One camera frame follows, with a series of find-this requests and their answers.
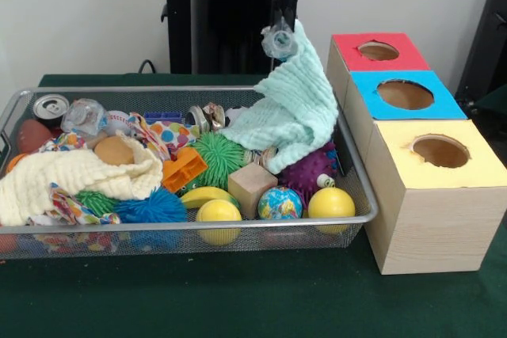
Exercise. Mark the crushed clear plastic bottle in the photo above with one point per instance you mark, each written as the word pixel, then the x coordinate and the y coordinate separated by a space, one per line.
pixel 279 43

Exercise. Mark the mint green cloth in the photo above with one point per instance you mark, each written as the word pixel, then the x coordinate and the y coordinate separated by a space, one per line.
pixel 293 104

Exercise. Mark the shallow metal mesh bin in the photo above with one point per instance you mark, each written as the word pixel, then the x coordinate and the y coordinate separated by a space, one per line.
pixel 119 94

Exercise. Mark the wooden box with three holes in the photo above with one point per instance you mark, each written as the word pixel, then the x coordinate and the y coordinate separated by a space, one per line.
pixel 431 215

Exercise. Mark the purple spiky ball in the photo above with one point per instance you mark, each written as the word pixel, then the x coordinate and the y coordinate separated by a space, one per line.
pixel 305 173

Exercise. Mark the wooden cube block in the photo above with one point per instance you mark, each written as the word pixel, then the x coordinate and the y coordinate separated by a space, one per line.
pixel 251 189

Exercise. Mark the orange plastic block toy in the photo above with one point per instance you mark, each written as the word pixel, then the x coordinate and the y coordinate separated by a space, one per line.
pixel 184 169

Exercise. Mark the globe print ball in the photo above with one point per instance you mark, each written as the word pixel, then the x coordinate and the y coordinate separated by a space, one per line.
pixel 280 202

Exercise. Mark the yellow smooth ball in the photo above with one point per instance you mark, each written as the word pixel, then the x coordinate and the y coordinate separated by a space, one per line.
pixel 332 203

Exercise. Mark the black chair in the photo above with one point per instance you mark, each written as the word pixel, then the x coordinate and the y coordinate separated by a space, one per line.
pixel 489 37

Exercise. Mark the tan foam ball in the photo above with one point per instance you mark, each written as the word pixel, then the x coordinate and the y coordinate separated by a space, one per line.
pixel 115 150

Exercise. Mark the silver topped drink can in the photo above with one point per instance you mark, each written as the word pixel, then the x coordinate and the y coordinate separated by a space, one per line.
pixel 50 106

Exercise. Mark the cream yellow cloth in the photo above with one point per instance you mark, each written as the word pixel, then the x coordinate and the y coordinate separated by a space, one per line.
pixel 59 172

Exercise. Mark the dark green table cloth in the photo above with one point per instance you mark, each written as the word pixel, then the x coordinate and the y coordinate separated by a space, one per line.
pixel 237 298

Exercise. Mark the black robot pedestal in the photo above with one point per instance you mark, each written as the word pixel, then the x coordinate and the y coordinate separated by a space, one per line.
pixel 222 17

